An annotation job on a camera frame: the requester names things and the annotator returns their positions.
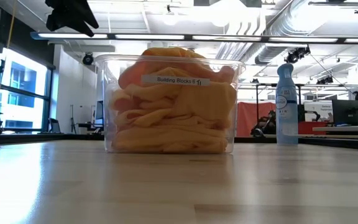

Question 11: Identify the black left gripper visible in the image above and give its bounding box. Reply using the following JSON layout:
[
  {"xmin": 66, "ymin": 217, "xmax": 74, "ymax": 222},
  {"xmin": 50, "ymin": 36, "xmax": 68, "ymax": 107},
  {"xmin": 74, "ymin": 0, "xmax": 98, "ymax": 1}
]
[{"xmin": 45, "ymin": 0, "xmax": 99, "ymax": 37}]

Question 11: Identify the long ceiling light strip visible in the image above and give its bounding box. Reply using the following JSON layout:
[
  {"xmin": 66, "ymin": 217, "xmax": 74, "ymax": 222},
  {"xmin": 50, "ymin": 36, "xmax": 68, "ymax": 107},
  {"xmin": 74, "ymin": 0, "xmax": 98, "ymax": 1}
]
[{"xmin": 30, "ymin": 32, "xmax": 358, "ymax": 45}]

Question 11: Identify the black round ceiling fixture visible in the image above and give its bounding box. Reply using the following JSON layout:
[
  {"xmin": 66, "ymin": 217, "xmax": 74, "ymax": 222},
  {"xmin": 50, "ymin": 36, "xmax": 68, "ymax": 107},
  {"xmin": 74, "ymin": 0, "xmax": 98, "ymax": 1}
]
[{"xmin": 81, "ymin": 52, "xmax": 94, "ymax": 66}]

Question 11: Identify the background computer monitor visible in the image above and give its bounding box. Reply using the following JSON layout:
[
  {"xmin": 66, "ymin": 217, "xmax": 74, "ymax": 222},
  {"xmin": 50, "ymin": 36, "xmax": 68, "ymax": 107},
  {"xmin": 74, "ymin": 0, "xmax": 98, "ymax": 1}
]
[{"xmin": 94, "ymin": 100, "xmax": 104, "ymax": 125}]

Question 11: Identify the black tripod stand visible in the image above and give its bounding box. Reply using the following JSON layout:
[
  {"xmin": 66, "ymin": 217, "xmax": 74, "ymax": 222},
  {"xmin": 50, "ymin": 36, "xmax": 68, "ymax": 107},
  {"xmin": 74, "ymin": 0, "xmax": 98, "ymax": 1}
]
[{"xmin": 69, "ymin": 104, "xmax": 77, "ymax": 134}]

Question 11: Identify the clear labelled plastic bin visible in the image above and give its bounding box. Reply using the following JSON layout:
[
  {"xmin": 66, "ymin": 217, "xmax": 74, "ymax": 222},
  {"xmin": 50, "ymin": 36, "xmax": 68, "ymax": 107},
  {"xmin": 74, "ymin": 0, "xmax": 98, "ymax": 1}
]
[{"xmin": 94, "ymin": 53, "xmax": 247, "ymax": 155}]

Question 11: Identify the red partition cloth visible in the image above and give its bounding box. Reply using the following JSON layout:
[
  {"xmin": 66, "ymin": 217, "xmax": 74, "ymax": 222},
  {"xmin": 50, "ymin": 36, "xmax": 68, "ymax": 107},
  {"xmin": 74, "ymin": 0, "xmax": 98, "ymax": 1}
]
[{"xmin": 236, "ymin": 101, "xmax": 278, "ymax": 138}]

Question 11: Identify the black track light cluster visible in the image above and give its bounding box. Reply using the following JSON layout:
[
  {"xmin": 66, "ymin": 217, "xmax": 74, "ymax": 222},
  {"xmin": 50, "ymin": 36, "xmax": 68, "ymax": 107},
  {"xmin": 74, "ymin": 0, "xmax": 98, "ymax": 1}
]
[
  {"xmin": 315, "ymin": 75, "xmax": 334, "ymax": 85},
  {"xmin": 283, "ymin": 45, "xmax": 311, "ymax": 65}
]

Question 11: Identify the blue air freshener bottle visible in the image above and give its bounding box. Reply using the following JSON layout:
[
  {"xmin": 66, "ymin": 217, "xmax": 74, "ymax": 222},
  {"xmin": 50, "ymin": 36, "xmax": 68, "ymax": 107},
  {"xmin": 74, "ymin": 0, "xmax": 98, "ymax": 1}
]
[{"xmin": 275, "ymin": 63, "xmax": 300, "ymax": 146}]

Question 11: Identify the white printed sign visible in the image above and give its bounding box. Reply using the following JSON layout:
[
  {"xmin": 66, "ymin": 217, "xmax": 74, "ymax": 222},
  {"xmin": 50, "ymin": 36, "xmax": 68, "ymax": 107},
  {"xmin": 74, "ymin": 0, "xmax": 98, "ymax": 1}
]
[{"xmin": 303, "ymin": 101, "xmax": 334, "ymax": 122}]

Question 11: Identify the red box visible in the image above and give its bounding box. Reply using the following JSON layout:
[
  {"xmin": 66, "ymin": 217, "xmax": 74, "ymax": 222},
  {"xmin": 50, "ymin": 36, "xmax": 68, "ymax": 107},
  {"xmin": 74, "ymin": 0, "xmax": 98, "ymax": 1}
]
[{"xmin": 297, "ymin": 121, "xmax": 328, "ymax": 135}]

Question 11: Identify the black computer monitor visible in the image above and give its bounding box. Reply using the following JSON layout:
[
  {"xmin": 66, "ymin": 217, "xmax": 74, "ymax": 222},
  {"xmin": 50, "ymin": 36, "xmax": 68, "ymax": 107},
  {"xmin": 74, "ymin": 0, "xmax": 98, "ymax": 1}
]
[{"xmin": 331, "ymin": 99, "xmax": 358, "ymax": 124}]

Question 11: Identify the grey background table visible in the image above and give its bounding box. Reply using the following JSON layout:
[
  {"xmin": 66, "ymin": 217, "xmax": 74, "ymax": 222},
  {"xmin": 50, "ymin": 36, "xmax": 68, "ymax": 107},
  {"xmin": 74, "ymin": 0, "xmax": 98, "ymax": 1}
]
[{"xmin": 311, "ymin": 125, "xmax": 358, "ymax": 137}]

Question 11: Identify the yellow hanging cord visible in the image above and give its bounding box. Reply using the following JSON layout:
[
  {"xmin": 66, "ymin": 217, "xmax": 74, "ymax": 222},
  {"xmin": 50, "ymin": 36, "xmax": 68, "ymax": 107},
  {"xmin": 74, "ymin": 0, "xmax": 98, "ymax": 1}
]
[{"xmin": 6, "ymin": 9, "xmax": 16, "ymax": 49}]

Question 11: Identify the silver ventilation duct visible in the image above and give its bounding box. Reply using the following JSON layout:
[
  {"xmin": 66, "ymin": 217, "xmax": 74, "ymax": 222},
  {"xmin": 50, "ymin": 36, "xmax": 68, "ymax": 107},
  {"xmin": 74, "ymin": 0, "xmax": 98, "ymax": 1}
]
[{"xmin": 242, "ymin": 0, "xmax": 315, "ymax": 65}]

